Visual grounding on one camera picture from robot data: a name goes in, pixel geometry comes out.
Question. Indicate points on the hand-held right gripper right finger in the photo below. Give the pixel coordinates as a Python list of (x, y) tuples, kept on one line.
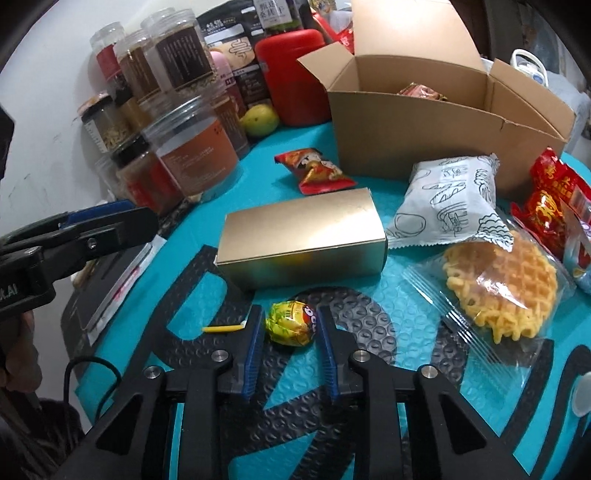
[(328, 364)]

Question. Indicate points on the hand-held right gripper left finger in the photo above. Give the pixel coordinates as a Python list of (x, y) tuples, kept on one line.
[(251, 353)]

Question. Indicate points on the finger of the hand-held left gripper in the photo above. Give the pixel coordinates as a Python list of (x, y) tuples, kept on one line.
[(120, 228), (101, 208)]

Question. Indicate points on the yellow lollipop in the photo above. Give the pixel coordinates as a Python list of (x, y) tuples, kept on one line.
[(291, 323)]

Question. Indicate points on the clear packet of waffle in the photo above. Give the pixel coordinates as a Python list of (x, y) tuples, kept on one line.
[(503, 286)]

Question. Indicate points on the white printed bread packet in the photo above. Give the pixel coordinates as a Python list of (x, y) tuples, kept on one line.
[(448, 198)]

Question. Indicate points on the brown cardboard box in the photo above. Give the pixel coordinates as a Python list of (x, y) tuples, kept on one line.
[(415, 134)]

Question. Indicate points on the person's left hand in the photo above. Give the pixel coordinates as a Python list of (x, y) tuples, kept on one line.
[(21, 341)]

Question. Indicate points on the black flat device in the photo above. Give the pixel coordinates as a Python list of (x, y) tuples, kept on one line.
[(87, 295)]

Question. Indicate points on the group of clear plastic jars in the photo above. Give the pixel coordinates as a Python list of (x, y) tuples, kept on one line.
[(194, 147)]

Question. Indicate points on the gold rectangular box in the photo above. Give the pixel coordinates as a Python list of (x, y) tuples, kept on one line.
[(300, 237)]

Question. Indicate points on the yellow green fruit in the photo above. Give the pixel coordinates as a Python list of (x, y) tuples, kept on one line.
[(259, 121)]

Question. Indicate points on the pink bottle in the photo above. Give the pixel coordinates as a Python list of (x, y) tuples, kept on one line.
[(221, 74)]

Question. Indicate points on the small red snack packet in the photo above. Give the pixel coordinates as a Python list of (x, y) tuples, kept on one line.
[(316, 170)]

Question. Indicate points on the dark printed package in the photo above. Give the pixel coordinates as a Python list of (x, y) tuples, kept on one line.
[(235, 41)]

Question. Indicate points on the red canister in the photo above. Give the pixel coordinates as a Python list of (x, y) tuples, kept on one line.
[(293, 78)]

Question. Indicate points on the small white object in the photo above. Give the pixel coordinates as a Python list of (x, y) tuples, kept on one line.
[(582, 401)]

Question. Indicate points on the dark package with white label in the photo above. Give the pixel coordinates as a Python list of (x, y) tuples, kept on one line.
[(277, 14)]

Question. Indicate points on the large red snack bag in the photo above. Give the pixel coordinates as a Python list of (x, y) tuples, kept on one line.
[(549, 207)]

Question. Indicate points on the red brown packet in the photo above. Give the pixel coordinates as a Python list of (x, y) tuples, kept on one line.
[(420, 91)]

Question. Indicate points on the red packaging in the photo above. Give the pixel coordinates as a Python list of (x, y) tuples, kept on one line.
[(334, 23)]

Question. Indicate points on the grey covered chair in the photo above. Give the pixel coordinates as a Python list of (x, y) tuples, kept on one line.
[(572, 101)]

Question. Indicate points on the white electric kettle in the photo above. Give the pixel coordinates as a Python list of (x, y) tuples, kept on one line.
[(531, 67)]

